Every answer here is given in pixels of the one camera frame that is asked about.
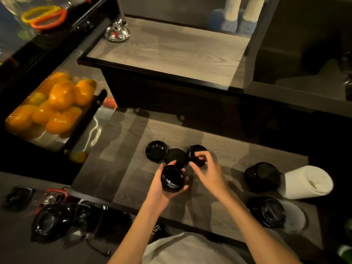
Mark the person's right hand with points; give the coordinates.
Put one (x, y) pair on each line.
(213, 178)

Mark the person's left hand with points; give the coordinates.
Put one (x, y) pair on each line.
(155, 195)

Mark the clear plastic lids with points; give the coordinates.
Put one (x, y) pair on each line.
(294, 217)

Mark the stack of white lids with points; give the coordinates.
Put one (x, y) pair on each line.
(305, 182)

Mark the dark metal organizer box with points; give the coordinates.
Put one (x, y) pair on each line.
(275, 96)

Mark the person's left forearm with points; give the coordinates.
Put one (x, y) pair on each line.
(134, 239)

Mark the person's right forearm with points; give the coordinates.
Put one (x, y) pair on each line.
(258, 236)

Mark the black left shoe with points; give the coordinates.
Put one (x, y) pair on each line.
(156, 230)

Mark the white shirt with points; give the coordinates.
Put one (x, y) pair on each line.
(192, 251)

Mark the pile of oranges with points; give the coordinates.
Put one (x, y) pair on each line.
(62, 94)

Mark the black round cap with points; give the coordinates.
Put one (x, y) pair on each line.
(18, 197)

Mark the blue stool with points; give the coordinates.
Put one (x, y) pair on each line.
(222, 21)

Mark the chrome flag stand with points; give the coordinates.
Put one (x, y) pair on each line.
(117, 31)

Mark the clear plastic bag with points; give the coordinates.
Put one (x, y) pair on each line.
(347, 76)

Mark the clear juicer container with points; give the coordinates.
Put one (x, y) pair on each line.
(11, 32)

